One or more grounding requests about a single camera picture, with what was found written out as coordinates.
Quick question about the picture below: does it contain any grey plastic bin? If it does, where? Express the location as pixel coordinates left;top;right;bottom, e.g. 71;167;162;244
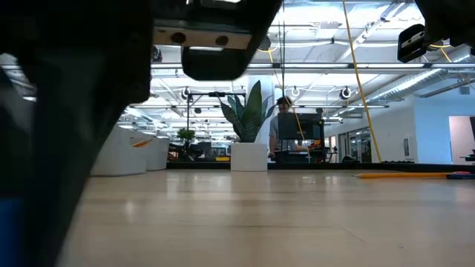
129;136;171;172
90;125;150;177

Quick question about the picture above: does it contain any person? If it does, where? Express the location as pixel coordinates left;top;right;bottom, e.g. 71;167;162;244
268;96;309;157

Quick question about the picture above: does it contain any yellow hanging cable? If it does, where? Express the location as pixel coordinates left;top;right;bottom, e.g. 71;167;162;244
341;0;383;163

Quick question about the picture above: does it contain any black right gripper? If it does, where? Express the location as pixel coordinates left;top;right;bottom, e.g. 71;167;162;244
396;0;475;64

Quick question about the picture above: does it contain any black monitor on stand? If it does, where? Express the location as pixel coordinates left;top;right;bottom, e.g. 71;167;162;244
277;112;325;141

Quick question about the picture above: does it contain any long ceiling light bar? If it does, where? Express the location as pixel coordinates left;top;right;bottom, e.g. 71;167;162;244
150;62;475;70

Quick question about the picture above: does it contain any silver ceiling air duct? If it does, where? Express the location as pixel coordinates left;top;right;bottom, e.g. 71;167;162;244
365;50;475;105

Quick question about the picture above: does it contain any black metal table frame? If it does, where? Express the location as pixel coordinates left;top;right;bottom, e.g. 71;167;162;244
166;161;475;174

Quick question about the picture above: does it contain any green plant in white pot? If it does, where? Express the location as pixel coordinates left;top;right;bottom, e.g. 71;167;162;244
217;79;278;172

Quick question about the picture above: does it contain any small green background plant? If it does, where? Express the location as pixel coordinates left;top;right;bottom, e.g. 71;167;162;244
176;128;197;161

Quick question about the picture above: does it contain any black hanging cable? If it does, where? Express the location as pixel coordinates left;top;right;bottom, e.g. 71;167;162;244
277;0;286;114

